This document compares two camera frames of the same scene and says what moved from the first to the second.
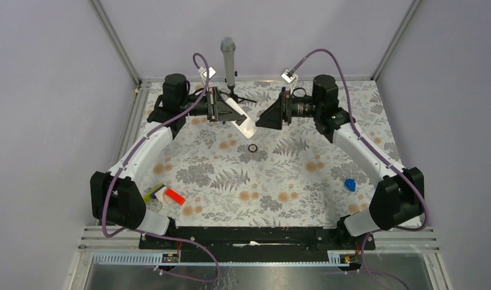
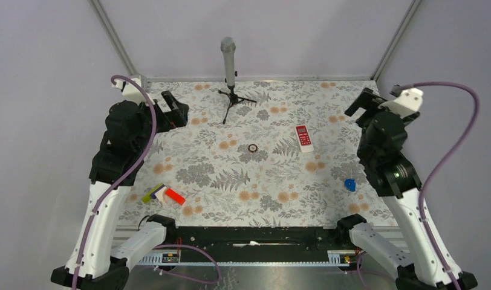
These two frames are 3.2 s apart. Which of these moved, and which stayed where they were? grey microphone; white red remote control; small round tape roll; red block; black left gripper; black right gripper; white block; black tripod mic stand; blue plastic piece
Moved: black left gripper; black right gripper; white red remote control
Stayed: red block; white block; blue plastic piece; black tripod mic stand; small round tape roll; grey microphone
